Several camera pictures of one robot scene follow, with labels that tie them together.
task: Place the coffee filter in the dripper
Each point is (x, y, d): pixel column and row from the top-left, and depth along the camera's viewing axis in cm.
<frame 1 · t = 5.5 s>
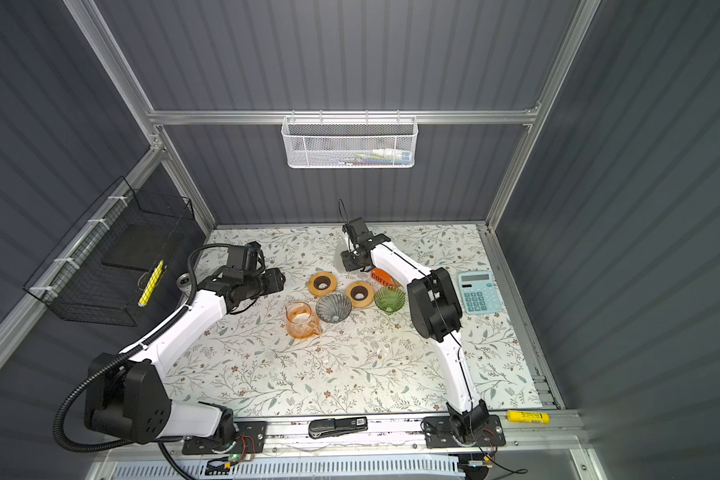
left hand: (277, 278, 87), fingers open
right hand: (353, 261, 101), fingers open
grey glass dripper: (333, 307, 96), point 4 cm above the table
orange glass pitcher: (301, 322, 95), on the table
light blue calculator: (479, 292, 100), point 3 cm above the table
silver cylinder can: (184, 282, 90), point 14 cm above the table

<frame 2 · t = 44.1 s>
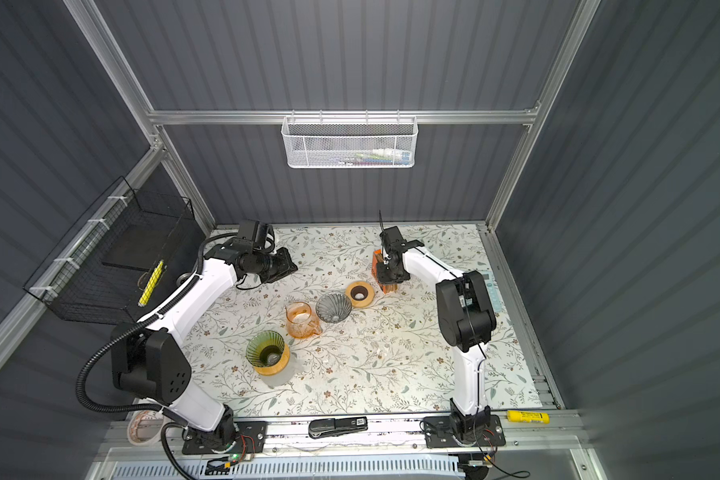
left hand: (297, 266, 86), fingers closed
right hand: (388, 279, 99), fingers closed
green glass dripper: (264, 348, 80), point 10 cm above the table
the other named things where they were.

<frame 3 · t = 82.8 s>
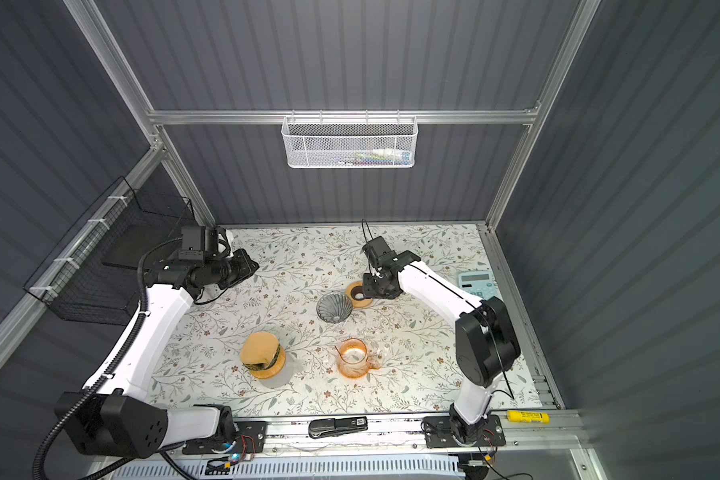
left hand: (256, 264, 78), fingers closed
right hand: (372, 293, 88), fingers open
orange glass pitcher: (354, 361, 88), on the table
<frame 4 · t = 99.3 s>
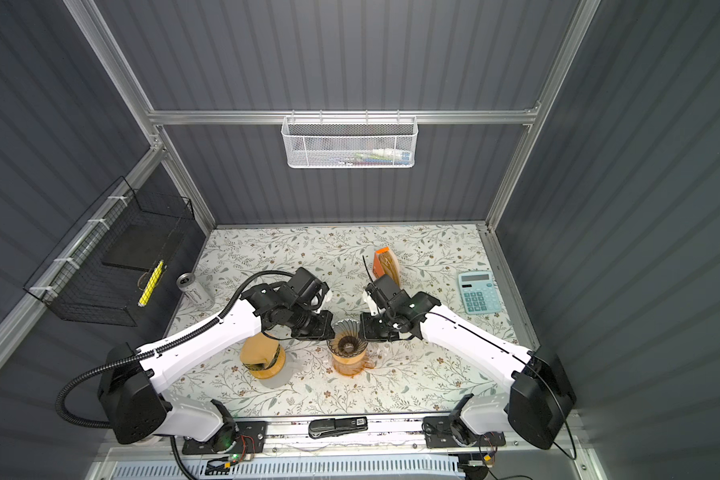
left hand: (337, 338, 77), fingers closed
right hand: (360, 338, 78), fingers closed
grey glass dripper: (347, 340, 82), point 10 cm above the table
orange coffee filter box: (385, 263, 100), point 9 cm above the table
